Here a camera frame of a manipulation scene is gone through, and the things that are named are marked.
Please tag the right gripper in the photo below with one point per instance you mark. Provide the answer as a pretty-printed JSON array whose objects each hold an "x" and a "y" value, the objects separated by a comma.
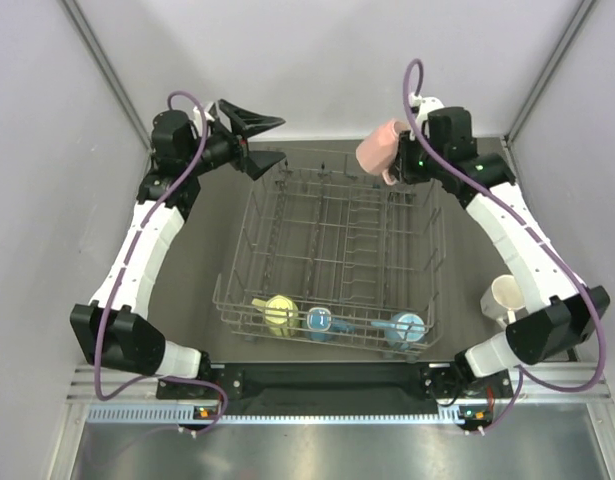
[{"x": 402, "y": 167}]

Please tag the aluminium frame rail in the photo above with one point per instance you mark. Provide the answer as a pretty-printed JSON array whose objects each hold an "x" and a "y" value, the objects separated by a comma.
[{"x": 160, "y": 401}]

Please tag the grey wire dish rack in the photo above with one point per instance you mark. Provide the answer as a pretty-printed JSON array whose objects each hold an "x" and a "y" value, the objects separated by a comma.
[{"x": 319, "y": 230}]

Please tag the white mug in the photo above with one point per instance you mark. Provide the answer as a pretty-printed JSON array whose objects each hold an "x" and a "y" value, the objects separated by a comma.
[{"x": 503, "y": 300}]

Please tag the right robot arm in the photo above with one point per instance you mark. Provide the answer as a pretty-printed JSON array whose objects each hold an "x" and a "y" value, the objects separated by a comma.
[{"x": 562, "y": 311}]

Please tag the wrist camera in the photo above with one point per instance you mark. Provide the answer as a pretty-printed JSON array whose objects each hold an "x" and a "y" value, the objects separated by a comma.
[
  {"x": 421, "y": 107},
  {"x": 208, "y": 114}
]

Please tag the pink mug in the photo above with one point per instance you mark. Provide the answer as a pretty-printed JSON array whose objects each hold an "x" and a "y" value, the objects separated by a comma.
[{"x": 377, "y": 152}]

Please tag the yellow mug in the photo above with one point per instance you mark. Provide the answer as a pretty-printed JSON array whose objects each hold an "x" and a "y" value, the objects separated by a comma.
[{"x": 280, "y": 315}]

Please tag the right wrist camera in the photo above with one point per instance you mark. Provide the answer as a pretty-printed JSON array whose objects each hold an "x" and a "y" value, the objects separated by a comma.
[{"x": 421, "y": 107}]

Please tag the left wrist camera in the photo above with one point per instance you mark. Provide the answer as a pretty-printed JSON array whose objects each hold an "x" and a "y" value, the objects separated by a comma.
[{"x": 208, "y": 114}]

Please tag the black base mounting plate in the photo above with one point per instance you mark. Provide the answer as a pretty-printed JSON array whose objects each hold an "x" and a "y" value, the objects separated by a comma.
[{"x": 420, "y": 380}]

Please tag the blue floral mug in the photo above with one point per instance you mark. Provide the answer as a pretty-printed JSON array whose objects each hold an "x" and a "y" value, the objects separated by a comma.
[{"x": 323, "y": 326}]

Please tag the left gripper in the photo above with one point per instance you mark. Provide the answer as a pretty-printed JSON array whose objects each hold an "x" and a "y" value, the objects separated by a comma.
[{"x": 246, "y": 123}]

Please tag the plain blue mug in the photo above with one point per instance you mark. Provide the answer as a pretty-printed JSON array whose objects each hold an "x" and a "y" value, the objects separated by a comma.
[{"x": 402, "y": 331}]

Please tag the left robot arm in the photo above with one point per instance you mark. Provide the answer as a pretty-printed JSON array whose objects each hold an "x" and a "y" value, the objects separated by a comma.
[{"x": 112, "y": 328}]

